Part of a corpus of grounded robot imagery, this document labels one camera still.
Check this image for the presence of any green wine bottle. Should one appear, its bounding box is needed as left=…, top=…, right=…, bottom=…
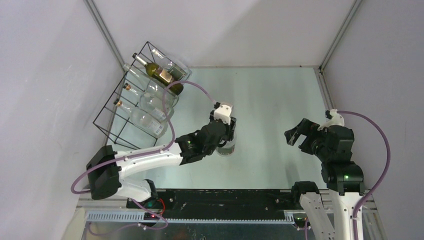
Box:
left=132, top=53, right=178, bottom=87

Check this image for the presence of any black wire wine rack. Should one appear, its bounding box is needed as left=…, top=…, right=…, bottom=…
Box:
left=92, top=41, right=191, bottom=151

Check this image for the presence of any clear bottle dark green label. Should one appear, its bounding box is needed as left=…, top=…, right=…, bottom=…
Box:
left=151, top=48, right=192, bottom=81

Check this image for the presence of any clear bottle white cap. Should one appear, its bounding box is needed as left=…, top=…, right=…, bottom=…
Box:
left=215, top=133, right=237, bottom=157

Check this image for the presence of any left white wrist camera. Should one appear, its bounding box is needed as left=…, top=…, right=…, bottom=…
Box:
left=212, top=102, right=233, bottom=125

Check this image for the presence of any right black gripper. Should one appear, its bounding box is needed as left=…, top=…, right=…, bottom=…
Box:
left=284, top=116, right=331, bottom=161

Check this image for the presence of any clear bottle black cap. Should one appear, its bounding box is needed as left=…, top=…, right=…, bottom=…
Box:
left=123, top=83, right=174, bottom=122

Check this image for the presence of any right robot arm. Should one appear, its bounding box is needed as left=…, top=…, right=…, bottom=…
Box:
left=284, top=118, right=365, bottom=240

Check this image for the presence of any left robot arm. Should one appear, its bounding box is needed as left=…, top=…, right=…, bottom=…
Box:
left=86, top=115, right=237, bottom=208

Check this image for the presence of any clear bottle copper cap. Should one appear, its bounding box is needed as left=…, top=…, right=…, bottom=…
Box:
left=113, top=98, right=168, bottom=139

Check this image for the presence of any tall empty clear bottle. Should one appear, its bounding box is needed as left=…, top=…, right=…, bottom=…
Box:
left=122, top=63, right=179, bottom=107

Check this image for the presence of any white toothed cable duct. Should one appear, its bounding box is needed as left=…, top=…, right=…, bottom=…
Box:
left=86, top=210, right=295, bottom=225

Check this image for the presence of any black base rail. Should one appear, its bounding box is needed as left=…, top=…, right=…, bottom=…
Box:
left=126, top=188, right=302, bottom=220

